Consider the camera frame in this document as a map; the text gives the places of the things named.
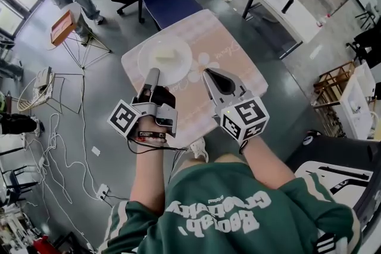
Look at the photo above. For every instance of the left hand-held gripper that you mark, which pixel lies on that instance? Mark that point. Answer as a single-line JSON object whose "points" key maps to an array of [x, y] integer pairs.
{"points": [[123, 117]]}

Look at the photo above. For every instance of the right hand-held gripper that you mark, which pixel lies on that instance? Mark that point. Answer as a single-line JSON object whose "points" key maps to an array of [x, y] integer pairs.
{"points": [[250, 113]]}

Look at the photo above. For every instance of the white round plate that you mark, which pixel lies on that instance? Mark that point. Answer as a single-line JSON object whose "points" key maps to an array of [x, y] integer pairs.
{"points": [[146, 59]]}

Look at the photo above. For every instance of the pale yellow food piece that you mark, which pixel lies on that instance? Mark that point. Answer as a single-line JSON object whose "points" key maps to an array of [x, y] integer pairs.
{"points": [[164, 55]]}

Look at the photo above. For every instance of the person's right forearm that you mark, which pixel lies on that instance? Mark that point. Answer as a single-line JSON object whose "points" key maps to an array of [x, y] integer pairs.
{"points": [[265, 163]]}

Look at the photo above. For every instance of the person's left forearm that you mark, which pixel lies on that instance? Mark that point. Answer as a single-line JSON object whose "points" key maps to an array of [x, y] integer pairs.
{"points": [[149, 175]]}

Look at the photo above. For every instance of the pink patterned tablecloth table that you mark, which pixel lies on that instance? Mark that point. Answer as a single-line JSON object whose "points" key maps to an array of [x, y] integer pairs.
{"points": [[232, 47]]}

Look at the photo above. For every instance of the person's left hand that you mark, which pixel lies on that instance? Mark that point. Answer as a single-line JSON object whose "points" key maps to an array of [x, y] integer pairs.
{"points": [[145, 95]]}

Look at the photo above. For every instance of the person's beige trousers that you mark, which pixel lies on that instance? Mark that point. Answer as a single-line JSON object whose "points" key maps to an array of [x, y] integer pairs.
{"points": [[190, 168]]}

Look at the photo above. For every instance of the small white card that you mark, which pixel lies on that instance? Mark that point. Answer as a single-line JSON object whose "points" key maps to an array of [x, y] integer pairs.
{"points": [[95, 151]]}

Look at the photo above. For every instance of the white table with black legs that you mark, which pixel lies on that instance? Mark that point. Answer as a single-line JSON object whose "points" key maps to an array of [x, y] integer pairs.
{"points": [[279, 3]]}

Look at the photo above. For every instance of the orange box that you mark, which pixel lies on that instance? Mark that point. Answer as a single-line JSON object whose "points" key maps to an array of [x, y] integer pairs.
{"points": [[64, 28]]}

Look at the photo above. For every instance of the small beige box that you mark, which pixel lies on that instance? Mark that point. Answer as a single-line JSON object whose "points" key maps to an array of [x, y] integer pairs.
{"points": [[43, 78]]}

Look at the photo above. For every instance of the black suitcase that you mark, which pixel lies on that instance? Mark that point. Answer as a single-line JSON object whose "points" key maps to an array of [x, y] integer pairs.
{"points": [[327, 148]]}

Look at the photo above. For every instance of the white and black case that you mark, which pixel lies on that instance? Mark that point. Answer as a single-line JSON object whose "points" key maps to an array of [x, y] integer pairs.
{"points": [[312, 169]]}

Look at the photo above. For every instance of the white bottle with red cap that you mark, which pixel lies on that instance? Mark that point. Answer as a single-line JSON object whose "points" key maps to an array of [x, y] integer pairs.
{"points": [[324, 19]]}

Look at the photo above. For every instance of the white power strip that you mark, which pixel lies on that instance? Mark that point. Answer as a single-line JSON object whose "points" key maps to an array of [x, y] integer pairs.
{"points": [[102, 191]]}

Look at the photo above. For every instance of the white cabinet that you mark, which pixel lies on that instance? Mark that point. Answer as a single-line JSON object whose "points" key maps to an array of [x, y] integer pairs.
{"points": [[357, 104]]}

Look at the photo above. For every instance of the person's green shirt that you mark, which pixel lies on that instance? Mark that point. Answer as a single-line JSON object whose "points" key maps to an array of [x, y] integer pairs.
{"points": [[223, 232]]}

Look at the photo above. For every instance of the red box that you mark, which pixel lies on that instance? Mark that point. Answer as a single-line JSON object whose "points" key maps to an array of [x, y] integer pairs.
{"points": [[44, 245]]}

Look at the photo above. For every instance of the wooden frame rack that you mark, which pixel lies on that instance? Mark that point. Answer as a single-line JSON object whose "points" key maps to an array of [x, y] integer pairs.
{"points": [[333, 80]]}

